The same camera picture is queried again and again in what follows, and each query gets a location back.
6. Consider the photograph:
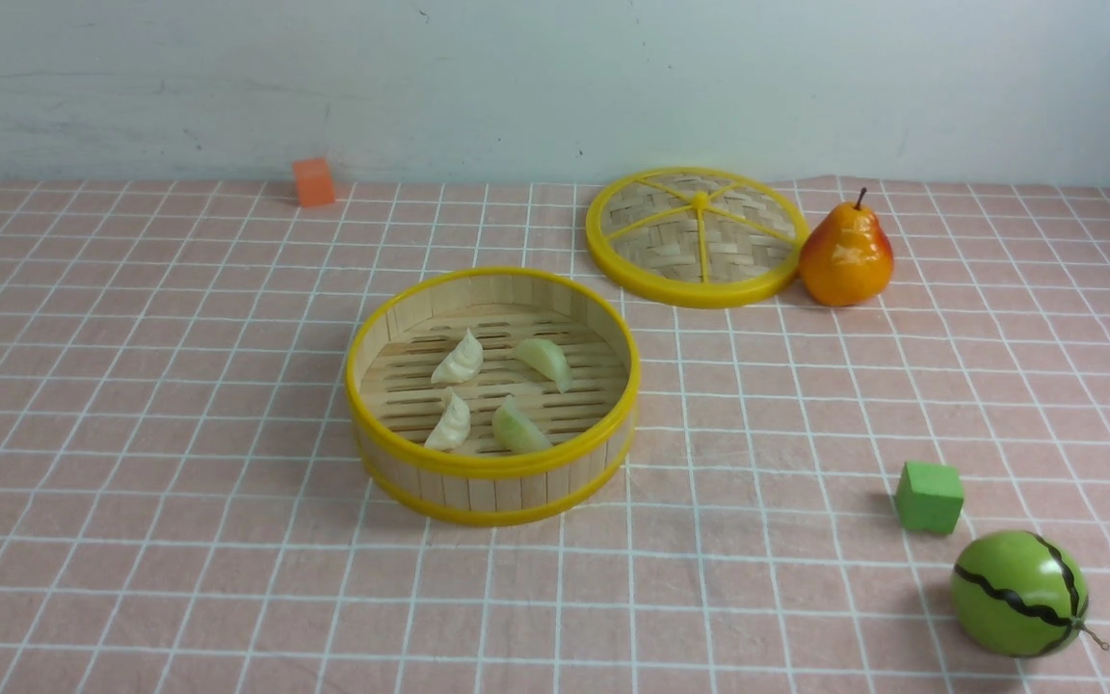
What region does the green dumpling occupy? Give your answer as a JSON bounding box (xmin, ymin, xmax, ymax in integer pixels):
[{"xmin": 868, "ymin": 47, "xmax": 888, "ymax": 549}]
[
  {"xmin": 490, "ymin": 394, "xmax": 552, "ymax": 454},
  {"xmin": 512, "ymin": 336, "xmax": 573, "ymax": 392}
]

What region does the white dumpling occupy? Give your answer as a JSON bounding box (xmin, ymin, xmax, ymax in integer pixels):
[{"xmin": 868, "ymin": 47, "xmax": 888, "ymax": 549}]
[
  {"xmin": 431, "ymin": 329, "xmax": 484, "ymax": 384},
  {"xmin": 424, "ymin": 388, "xmax": 472, "ymax": 451}
]

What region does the bamboo steamer tray yellow rim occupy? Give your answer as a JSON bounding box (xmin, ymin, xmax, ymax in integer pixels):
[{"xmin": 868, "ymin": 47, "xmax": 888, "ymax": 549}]
[{"xmin": 345, "ymin": 266, "xmax": 642, "ymax": 526}]

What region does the bamboo steamer lid yellow rim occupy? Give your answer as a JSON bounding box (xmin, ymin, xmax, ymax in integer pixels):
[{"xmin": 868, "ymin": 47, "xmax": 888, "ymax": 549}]
[{"xmin": 583, "ymin": 167, "xmax": 810, "ymax": 310}]

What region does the orange foam cube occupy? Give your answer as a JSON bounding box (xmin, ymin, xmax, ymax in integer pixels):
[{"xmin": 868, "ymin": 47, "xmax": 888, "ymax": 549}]
[{"xmin": 291, "ymin": 157, "xmax": 336, "ymax": 209}]

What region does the orange yellow toy pear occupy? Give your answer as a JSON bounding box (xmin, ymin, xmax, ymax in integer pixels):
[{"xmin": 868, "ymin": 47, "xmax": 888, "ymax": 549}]
[{"xmin": 798, "ymin": 187, "xmax": 895, "ymax": 306}]

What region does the green foam cube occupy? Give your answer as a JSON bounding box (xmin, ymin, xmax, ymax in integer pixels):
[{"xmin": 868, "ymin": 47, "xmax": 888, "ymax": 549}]
[{"xmin": 895, "ymin": 461, "xmax": 965, "ymax": 536}]

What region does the pink checkered tablecloth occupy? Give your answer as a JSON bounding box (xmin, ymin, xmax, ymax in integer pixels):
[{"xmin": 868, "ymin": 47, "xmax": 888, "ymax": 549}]
[{"xmin": 0, "ymin": 181, "xmax": 1110, "ymax": 693}]

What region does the green toy watermelon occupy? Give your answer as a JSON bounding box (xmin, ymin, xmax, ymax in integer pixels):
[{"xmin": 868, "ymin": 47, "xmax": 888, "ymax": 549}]
[{"xmin": 950, "ymin": 530, "xmax": 1110, "ymax": 658}]

